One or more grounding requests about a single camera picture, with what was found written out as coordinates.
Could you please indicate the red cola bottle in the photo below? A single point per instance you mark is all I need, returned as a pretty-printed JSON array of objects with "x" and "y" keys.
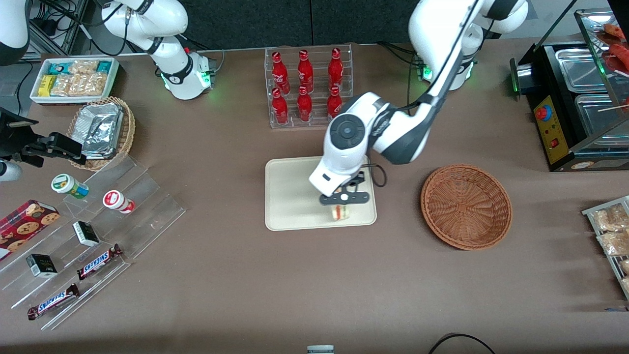
[
  {"x": 305, "y": 71},
  {"x": 280, "y": 108},
  {"x": 279, "y": 73},
  {"x": 304, "y": 105},
  {"x": 335, "y": 70},
  {"x": 334, "y": 104}
]

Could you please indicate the steel warmer pan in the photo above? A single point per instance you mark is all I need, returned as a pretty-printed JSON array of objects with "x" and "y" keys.
[
  {"x": 582, "y": 71},
  {"x": 597, "y": 120}
]

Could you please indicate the white rectangular snack bin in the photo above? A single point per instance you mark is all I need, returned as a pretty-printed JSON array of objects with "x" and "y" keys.
[{"x": 73, "y": 100}]

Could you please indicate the clear bag of crackers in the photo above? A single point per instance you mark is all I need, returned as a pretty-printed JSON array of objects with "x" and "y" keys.
[
  {"x": 89, "y": 84},
  {"x": 62, "y": 85},
  {"x": 83, "y": 67}
]

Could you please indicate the clear bag of pastries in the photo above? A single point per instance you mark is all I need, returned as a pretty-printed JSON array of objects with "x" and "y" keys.
[
  {"x": 614, "y": 243},
  {"x": 612, "y": 219},
  {"x": 625, "y": 266},
  {"x": 626, "y": 284}
]

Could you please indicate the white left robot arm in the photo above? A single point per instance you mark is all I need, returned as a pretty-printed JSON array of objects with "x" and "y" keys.
[{"x": 344, "y": 162}]

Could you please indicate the red lid yogurt cup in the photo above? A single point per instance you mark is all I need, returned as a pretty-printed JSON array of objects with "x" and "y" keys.
[{"x": 115, "y": 200}]

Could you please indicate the clear acrylic bottle rack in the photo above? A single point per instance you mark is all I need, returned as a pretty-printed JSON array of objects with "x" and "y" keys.
[{"x": 317, "y": 120}]

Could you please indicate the aluminium frame shelf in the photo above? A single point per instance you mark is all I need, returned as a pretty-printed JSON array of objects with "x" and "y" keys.
[{"x": 73, "y": 29}]

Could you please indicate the yellow snack packet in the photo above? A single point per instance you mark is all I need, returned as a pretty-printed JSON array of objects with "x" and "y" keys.
[{"x": 46, "y": 85}]

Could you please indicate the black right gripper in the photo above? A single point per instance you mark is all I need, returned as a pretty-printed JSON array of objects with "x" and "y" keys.
[{"x": 15, "y": 141}]

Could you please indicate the red cookie box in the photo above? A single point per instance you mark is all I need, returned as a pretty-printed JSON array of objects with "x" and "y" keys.
[{"x": 24, "y": 226}]

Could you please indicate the tray of wrapped snacks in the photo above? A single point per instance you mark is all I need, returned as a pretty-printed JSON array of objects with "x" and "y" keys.
[{"x": 588, "y": 212}]

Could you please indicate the light wicker basket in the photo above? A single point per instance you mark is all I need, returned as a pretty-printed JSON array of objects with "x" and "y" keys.
[{"x": 127, "y": 132}]

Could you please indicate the clear acrylic stepped display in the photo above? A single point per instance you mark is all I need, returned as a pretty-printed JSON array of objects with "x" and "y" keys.
[{"x": 147, "y": 211}]

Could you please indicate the brown wicker basket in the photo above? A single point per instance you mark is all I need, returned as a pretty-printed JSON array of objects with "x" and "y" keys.
[{"x": 467, "y": 206}]

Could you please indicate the Snickers chocolate bar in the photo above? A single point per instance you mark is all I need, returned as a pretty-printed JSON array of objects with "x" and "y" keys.
[
  {"x": 98, "y": 262},
  {"x": 53, "y": 302}
]

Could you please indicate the cream plastic tray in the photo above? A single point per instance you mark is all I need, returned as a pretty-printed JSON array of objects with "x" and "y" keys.
[{"x": 290, "y": 196}]

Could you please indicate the teal snack packet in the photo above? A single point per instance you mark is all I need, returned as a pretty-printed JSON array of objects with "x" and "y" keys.
[
  {"x": 59, "y": 68},
  {"x": 103, "y": 66}
]

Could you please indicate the small black box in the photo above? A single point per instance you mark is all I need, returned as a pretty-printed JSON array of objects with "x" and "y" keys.
[
  {"x": 86, "y": 234},
  {"x": 42, "y": 266}
]

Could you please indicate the silver foil packet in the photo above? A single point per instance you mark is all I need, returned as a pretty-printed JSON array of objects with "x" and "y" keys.
[
  {"x": 100, "y": 140},
  {"x": 100, "y": 113}
]

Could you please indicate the triangular sandwich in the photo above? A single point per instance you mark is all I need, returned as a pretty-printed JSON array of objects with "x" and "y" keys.
[{"x": 341, "y": 212}]

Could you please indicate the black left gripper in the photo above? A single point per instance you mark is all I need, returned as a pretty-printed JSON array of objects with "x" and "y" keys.
[{"x": 356, "y": 180}]

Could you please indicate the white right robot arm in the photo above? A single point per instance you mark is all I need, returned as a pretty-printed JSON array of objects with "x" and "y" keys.
[{"x": 172, "y": 73}]

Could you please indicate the black food warmer machine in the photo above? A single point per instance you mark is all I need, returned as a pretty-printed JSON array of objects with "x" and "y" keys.
[{"x": 553, "y": 132}]

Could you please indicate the green lid yogurt cup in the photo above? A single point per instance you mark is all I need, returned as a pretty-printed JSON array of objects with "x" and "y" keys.
[{"x": 66, "y": 184}]

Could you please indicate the red sausage on skewer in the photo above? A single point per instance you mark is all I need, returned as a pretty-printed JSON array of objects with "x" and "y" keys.
[{"x": 620, "y": 54}]

